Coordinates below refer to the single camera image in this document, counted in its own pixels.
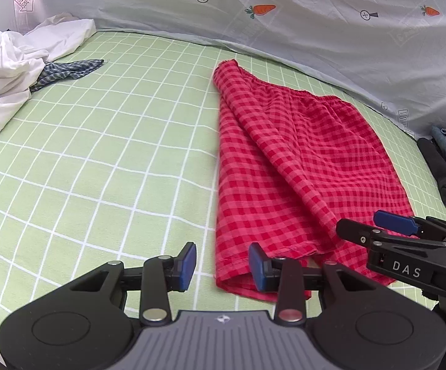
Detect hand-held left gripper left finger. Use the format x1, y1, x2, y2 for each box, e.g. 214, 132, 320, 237
69, 241, 198, 323

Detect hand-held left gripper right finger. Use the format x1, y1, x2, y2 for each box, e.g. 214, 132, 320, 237
248, 243, 382, 323

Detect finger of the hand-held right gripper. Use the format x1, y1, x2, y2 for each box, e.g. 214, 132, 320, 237
373, 210, 446, 240
336, 218, 446, 249

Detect red checked shorts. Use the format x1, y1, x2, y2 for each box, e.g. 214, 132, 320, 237
212, 60, 418, 302

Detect black crumpled garment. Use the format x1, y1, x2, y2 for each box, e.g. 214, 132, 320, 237
416, 137, 446, 217

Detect green grid bed sheet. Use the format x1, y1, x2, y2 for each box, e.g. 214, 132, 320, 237
0, 30, 446, 366

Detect pale grey carrot-print blanket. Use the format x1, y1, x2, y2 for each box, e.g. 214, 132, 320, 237
10, 0, 446, 140

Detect blue plaid cloth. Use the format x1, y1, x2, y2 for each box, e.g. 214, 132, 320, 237
30, 59, 105, 93

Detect white crumpled cloth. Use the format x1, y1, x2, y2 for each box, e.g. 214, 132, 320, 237
0, 13, 97, 154

